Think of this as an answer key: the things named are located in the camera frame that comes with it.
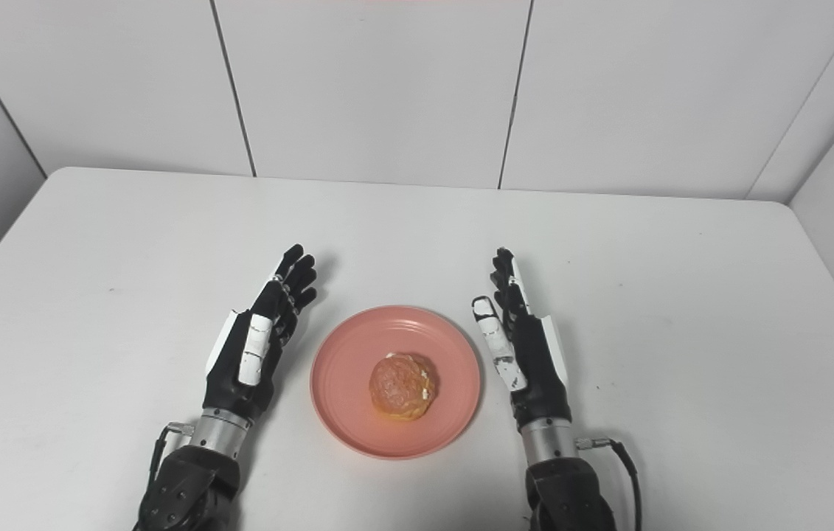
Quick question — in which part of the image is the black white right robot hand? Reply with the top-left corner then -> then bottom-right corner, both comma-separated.
471,247 -> 573,434

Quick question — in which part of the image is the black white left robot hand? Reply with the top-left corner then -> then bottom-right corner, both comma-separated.
201,244 -> 319,424

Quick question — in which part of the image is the pink round plate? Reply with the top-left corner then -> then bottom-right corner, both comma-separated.
310,305 -> 482,460

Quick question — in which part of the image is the cream puff pastry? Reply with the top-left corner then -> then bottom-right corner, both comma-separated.
369,353 -> 440,423

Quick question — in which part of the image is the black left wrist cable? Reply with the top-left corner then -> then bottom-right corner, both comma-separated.
145,422 -> 196,518

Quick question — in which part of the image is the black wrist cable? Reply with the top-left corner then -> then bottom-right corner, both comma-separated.
575,437 -> 644,531
145,422 -> 196,518

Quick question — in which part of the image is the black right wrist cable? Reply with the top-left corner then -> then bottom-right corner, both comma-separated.
575,437 -> 644,531

